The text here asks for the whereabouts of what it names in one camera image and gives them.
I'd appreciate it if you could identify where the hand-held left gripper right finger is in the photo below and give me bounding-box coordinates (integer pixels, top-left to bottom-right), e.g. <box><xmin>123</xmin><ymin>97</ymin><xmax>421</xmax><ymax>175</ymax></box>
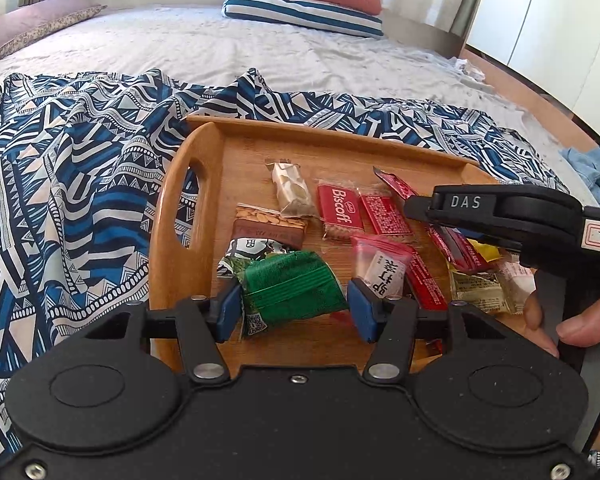
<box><xmin>347</xmin><ymin>279</ymin><xmax>518</xmax><ymax>387</ymax></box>

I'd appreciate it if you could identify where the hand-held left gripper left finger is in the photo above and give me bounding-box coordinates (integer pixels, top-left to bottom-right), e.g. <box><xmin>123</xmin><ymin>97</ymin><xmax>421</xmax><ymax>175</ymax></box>
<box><xmin>85</xmin><ymin>284</ymin><xmax>246</xmax><ymax>387</ymax></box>

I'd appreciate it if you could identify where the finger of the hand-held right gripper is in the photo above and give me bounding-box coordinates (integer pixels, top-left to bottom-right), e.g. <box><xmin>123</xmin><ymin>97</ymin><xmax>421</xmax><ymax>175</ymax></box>
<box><xmin>404</xmin><ymin>194</ymin><xmax>435</xmax><ymax>224</ymax></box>

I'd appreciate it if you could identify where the red nut packet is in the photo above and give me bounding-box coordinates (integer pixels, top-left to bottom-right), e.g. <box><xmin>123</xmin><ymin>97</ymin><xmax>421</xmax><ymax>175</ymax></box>
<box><xmin>372</xmin><ymin>166</ymin><xmax>501</xmax><ymax>273</ymax></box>

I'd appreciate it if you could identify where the small red snack packet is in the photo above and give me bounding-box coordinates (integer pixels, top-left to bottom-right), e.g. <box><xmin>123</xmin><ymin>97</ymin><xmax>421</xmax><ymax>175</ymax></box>
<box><xmin>357</xmin><ymin>187</ymin><xmax>413</xmax><ymax>238</ymax></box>

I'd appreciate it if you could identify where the pink snack packet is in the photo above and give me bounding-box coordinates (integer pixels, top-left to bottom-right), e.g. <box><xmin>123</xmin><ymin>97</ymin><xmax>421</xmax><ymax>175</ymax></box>
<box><xmin>351</xmin><ymin>234</ymin><xmax>413</xmax><ymax>296</ymax></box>

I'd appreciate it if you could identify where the yellow snack packet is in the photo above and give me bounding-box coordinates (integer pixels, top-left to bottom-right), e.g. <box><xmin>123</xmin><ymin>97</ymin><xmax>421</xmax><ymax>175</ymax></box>
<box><xmin>467</xmin><ymin>239</ymin><xmax>503</xmax><ymax>263</ymax></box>

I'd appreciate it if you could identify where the white and pink packet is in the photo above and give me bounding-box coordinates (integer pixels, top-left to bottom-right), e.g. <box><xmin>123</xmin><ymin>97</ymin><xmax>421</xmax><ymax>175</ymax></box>
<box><xmin>500</xmin><ymin>255</ymin><xmax>537</xmax><ymax>306</ymax></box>

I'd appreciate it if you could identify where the black and white patterned packet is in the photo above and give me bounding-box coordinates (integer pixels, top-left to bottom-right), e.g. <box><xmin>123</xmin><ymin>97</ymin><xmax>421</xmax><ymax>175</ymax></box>
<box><xmin>216</xmin><ymin>237</ymin><xmax>301</xmax><ymax>278</ymax></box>

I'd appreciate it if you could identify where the green snack packet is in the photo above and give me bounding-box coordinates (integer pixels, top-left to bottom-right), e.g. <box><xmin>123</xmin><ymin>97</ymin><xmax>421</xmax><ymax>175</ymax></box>
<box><xmin>237</xmin><ymin>250</ymin><xmax>350</xmax><ymax>338</ymax></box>

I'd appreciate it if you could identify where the long red snack bar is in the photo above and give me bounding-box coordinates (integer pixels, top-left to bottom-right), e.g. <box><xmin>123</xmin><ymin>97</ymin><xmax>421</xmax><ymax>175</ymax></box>
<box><xmin>405</xmin><ymin>250</ymin><xmax>451</xmax><ymax>311</ymax></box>

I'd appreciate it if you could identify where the red biscuit packet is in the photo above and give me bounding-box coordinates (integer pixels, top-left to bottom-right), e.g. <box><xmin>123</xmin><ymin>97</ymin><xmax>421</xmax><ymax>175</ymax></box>
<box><xmin>316</xmin><ymin>178</ymin><xmax>366</xmax><ymax>242</ymax></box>

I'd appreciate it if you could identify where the gold snack packet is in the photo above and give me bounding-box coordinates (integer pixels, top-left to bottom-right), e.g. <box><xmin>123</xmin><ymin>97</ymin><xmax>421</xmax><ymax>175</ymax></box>
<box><xmin>449</xmin><ymin>267</ymin><xmax>523</xmax><ymax>315</ymax></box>

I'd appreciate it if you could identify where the brown almond snack packet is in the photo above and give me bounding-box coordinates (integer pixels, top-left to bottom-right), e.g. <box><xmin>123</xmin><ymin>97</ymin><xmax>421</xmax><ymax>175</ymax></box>
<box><xmin>231</xmin><ymin>203</ymin><xmax>309</xmax><ymax>251</ymax></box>

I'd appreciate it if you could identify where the clear nougat packet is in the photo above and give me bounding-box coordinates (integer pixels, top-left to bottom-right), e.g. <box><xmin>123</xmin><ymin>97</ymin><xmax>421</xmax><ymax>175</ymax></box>
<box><xmin>265</xmin><ymin>158</ymin><xmax>318</xmax><ymax>219</ymax></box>

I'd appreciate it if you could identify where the wooden tray with handles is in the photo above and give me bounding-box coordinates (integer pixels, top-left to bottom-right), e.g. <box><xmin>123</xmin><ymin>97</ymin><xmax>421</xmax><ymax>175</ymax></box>
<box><xmin>149</xmin><ymin>115</ymin><xmax>538</xmax><ymax>378</ymax></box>

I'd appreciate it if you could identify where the person's right hand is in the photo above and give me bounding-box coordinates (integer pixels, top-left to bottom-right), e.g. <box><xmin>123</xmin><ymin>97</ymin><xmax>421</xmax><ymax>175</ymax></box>
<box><xmin>524</xmin><ymin>291</ymin><xmax>600</xmax><ymax>359</ymax></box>

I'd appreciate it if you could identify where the light blue cloth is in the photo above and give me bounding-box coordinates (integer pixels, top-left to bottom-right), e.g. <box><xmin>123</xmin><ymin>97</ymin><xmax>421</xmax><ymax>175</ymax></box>
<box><xmin>559</xmin><ymin>145</ymin><xmax>600</xmax><ymax>208</ymax></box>

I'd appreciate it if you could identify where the crumpled white tissue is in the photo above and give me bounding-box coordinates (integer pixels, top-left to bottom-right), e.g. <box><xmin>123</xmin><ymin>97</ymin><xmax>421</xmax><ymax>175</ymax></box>
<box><xmin>452</xmin><ymin>57</ymin><xmax>486</xmax><ymax>83</ymax></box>

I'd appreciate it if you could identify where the white wardrobe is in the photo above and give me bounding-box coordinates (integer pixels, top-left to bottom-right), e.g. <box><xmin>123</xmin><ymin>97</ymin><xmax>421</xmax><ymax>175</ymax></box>
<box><xmin>465</xmin><ymin>0</ymin><xmax>600</xmax><ymax>126</ymax></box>

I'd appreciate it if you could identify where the blue patterned blanket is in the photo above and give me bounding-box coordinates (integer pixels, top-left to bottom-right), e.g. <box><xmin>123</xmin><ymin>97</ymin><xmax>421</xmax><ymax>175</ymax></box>
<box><xmin>0</xmin><ymin>67</ymin><xmax>576</xmax><ymax>461</ymax></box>

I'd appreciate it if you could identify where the blue striped pillow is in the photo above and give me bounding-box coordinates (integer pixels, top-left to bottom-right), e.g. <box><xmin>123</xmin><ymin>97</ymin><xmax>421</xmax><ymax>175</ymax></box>
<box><xmin>222</xmin><ymin>0</ymin><xmax>385</xmax><ymax>39</ymax></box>

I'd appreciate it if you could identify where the grey bed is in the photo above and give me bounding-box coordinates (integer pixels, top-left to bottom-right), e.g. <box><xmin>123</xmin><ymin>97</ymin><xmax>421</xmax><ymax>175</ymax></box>
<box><xmin>0</xmin><ymin>2</ymin><xmax>600</xmax><ymax>196</ymax></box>

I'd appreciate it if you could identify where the purple floral pillow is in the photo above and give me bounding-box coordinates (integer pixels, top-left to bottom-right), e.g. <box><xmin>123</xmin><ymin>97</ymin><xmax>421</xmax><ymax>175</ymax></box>
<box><xmin>0</xmin><ymin>0</ymin><xmax>107</xmax><ymax>64</ymax></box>

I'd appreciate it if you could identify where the wooden bed frame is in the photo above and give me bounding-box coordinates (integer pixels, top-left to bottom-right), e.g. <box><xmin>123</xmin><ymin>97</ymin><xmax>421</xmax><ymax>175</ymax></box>
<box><xmin>462</xmin><ymin>45</ymin><xmax>600</xmax><ymax>146</ymax></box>

